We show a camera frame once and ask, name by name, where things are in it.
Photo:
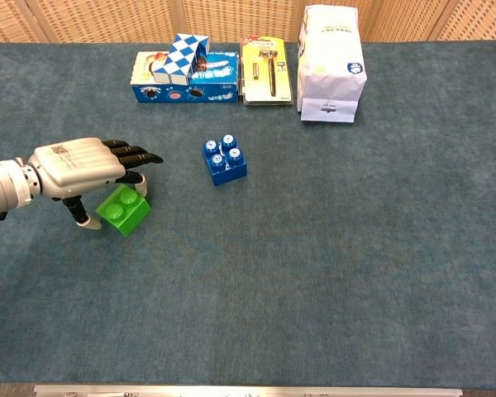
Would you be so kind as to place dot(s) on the blue toy brick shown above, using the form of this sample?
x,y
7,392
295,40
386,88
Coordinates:
x,y
227,171

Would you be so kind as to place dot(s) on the white paper bag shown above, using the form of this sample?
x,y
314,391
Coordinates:
x,y
330,62

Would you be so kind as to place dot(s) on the blue white snake puzzle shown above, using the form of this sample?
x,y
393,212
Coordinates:
x,y
182,58

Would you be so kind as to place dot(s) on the woven wooden folding screen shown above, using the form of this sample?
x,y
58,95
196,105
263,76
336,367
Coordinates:
x,y
107,20

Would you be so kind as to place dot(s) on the yellow razor blister pack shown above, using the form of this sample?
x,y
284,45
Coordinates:
x,y
259,89

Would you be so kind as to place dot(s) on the aluminium profile rail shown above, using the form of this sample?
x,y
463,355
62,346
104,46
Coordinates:
x,y
248,391

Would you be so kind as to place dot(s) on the green toy brick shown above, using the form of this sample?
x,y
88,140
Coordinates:
x,y
126,219

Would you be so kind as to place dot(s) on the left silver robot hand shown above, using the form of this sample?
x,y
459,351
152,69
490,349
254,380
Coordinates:
x,y
74,165

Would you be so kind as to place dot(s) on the blue printed cardboard box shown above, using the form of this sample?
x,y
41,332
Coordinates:
x,y
217,94

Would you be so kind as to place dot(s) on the teal felt table cloth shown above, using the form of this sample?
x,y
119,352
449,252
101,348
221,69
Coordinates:
x,y
248,269

